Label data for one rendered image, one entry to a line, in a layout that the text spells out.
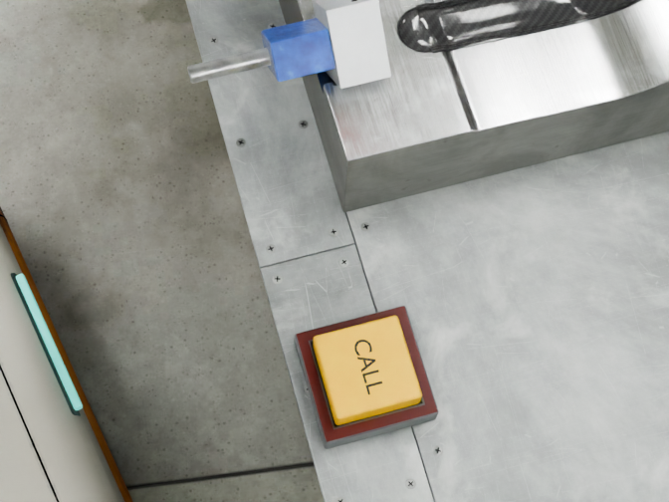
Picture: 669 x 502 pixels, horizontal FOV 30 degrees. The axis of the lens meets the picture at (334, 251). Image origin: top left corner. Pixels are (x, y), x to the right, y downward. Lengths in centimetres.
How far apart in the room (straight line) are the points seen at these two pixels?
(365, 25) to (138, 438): 97
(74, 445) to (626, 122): 76
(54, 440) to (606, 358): 72
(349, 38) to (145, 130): 103
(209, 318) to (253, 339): 7
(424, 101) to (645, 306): 22
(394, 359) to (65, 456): 65
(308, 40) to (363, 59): 4
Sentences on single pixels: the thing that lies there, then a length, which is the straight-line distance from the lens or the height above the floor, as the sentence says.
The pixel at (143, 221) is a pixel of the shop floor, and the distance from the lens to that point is 179.
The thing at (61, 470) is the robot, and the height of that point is 28.
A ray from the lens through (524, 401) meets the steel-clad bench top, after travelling 88.
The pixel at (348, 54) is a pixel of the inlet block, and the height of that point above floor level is 92.
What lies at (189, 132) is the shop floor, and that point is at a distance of 184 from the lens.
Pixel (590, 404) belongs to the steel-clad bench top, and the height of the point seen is 80.
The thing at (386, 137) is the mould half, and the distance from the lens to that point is 84.
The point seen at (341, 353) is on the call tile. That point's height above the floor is 84.
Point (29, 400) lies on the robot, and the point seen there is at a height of 28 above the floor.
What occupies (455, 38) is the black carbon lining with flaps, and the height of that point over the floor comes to 88.
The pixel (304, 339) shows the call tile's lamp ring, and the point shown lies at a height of 82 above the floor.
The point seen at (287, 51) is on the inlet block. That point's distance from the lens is 83.
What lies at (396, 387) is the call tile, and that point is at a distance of 84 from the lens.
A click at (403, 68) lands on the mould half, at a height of 89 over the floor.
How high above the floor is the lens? 164
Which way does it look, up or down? 69 degrees down
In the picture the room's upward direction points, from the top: 4 degrees clockwise
